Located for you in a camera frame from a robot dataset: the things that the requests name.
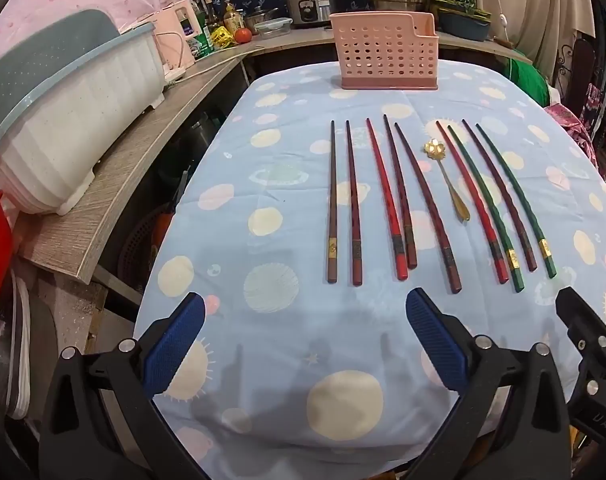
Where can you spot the pink electric kettle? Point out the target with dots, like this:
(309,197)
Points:
(180,35)

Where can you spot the gold flower-shaped spoon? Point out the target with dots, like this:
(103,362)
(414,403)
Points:
(430,150)

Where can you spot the brown chopstick gold band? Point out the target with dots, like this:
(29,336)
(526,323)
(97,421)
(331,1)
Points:
(332,200)

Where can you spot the red chopstick black band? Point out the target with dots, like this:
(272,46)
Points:
(469,195)
(384,195)

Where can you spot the maroon twisted chopstick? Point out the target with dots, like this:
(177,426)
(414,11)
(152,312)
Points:
(499,195)
(423,200)

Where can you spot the blue printed tablecloth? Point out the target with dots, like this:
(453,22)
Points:
(283,185)

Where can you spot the wooden countertop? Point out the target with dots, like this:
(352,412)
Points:
(133,160)

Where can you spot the blue planter with plant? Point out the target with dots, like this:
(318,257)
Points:
(464,25)

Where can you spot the green bag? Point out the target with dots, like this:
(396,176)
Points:
(528,77)

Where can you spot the green label can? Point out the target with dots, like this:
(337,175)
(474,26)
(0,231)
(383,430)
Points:
(204,46)

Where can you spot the dark red chopstick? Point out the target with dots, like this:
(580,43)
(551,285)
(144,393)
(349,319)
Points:
(353,210)

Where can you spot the silver rice cooker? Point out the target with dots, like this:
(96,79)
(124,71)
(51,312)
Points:
(310,2)

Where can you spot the clear plastic food container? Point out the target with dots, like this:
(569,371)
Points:
(274,29)

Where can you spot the beige curtain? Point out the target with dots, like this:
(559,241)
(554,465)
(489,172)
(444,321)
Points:
(533,5)

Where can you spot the yellow snack packet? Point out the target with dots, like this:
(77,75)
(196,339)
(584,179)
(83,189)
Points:
(221,38)

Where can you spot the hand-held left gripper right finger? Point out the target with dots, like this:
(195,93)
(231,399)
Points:
(435,340)

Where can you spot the red tomato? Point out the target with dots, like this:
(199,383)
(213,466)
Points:
(243,35)

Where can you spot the green chopstick gold band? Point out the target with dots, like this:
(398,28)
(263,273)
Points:
(513,195)
(484,205)

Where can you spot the dark glass bottle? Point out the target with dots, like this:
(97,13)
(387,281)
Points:
(210,10)

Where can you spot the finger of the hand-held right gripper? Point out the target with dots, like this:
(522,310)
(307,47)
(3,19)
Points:
(583,315)

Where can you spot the yellow oil bottle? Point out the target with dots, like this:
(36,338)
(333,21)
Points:
(233,20)

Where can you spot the small steel pot with lid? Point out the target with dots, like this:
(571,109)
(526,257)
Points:
(260,17)

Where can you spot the pink floral bag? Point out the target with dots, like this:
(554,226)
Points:
(570,127)

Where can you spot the dark brown patterned chopstick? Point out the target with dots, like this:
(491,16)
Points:
(398,190)

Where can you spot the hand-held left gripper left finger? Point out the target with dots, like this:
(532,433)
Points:
(175,345)

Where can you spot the pink perforated utensil basket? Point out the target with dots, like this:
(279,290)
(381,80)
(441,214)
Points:
(383,55)

